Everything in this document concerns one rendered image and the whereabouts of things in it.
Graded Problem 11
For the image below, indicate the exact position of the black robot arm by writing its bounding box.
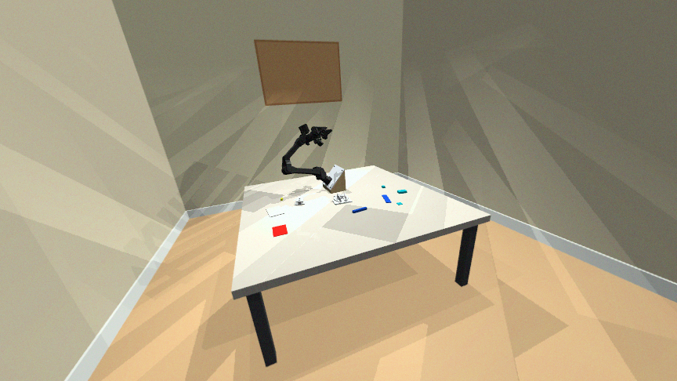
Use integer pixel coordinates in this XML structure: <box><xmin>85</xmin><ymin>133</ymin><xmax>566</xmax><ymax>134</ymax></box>
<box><xmin>281</xmin><ymin>124</ymin><xmax>332</xmax><ymax>185</ymax></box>

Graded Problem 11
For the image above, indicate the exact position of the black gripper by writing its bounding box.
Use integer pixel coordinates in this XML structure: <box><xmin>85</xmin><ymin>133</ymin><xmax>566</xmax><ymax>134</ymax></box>
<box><xmin>310</xmin><ymin>126</ymin><xmax>332</xmax><ymax>140</ymax></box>

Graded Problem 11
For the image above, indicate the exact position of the red flat plate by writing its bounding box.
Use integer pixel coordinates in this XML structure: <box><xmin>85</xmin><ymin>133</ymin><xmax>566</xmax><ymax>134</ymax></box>
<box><xmin>273</xmin><ymin>225</ymin><xmax>288</xmax><ymax>237</ymax></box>

